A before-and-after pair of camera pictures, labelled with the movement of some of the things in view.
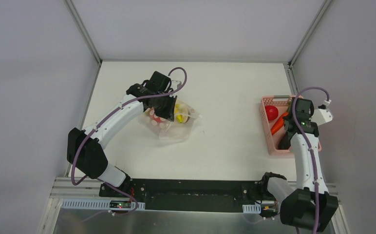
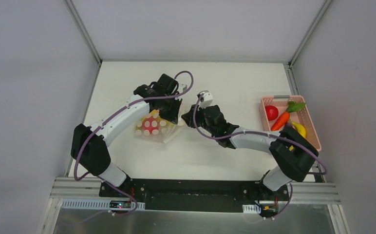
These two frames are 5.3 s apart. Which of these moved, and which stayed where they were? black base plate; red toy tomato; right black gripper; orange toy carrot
Moved: right black gripper
Stayed: orange toy carrot; black base plate; red toy tomato
